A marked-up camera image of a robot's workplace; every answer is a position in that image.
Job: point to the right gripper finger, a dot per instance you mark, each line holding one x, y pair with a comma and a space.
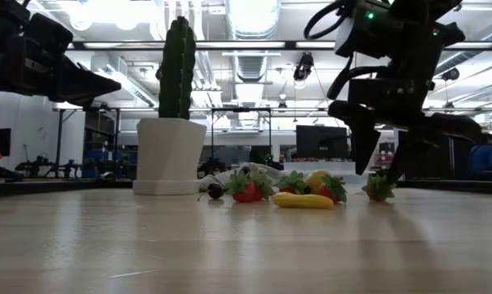
364, 143
406, 151

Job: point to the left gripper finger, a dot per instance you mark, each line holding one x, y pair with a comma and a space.
82, 85

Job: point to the red plastic strawberry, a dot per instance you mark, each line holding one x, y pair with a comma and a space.
247, 194
378, 188
293, 181
336, 188

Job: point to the dark plastic blackberry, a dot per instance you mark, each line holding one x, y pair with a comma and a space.
215, 191
307, 190

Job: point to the yellow plastic banana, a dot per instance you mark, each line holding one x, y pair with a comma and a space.
302, 201

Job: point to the background black robot arm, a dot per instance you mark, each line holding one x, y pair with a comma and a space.
45, 167

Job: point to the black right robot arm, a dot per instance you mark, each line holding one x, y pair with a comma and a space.
429, 24

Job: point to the red parts shelf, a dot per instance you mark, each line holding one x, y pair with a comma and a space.
386, 157

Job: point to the black partition panels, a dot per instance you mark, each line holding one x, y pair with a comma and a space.
445, 163

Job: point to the black monitor screen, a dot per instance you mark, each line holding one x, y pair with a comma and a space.
321, 141

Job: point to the person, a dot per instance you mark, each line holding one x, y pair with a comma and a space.
483, 161

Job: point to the green artificial cactus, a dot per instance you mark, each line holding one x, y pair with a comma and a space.
176, 69

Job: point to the grey waffle dish cloth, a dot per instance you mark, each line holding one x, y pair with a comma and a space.
225, 177

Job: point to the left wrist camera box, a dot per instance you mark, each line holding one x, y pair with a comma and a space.
3, 10

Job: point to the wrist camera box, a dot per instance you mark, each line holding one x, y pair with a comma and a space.
351, 36
3, 10

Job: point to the black background workstation frame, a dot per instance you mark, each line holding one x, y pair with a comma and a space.
59, 143
241, 109

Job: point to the black ceiling camera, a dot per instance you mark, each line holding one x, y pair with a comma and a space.
450, 74

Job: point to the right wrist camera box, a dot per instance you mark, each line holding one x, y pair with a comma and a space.
351, 36

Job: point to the black overhead camera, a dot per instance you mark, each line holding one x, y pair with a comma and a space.
304, 67

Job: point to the silver ceiling duct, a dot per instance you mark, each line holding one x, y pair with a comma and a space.
251, 20

